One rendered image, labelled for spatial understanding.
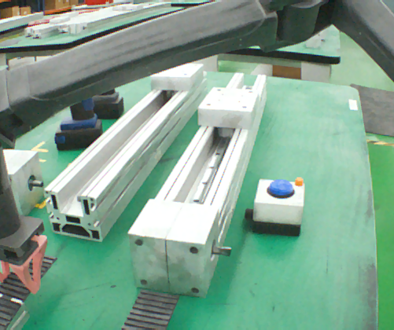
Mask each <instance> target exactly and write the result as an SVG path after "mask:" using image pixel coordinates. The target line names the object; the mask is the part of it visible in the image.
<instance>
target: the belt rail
mask: <svg viewBox="0 0 394 330"><path fill-rule="evenodd" d="M26 308H27V307H26V304H25V302H24V303H23V305H21V307H20V309H19V311H17V313H16V316H15V317H14V318H13V319H12V321H11V323H9V326H8V328H7V329H6V330H21V328H23V326H24V324H25V322H27V320H28V318H29V317H30V316H29V313H28V311H25V310H26Z"/></svg>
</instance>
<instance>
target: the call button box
mask: <svg viewBox="0 0 394 330"><path fill-rule="evenodd" d="M271 182H273V181H272V180H263V179H261V180H259V184H258V188H257V191H256V198H255V201H254V209H252V208H246V209H245V218H250V219H253V221H252V232H253V233H268V234H275V235H288V236H295V237H298V236H299V235H300V228H301V222H302V214H303V207H304V185H303V186H301V187H298V186H295V185H294V183H295V182H291V184H292V185H293V191H292V192H291V193H289V194H286V195H285V196H279V195H275V194H273V193H271V191H270V183H271Z"/></svg>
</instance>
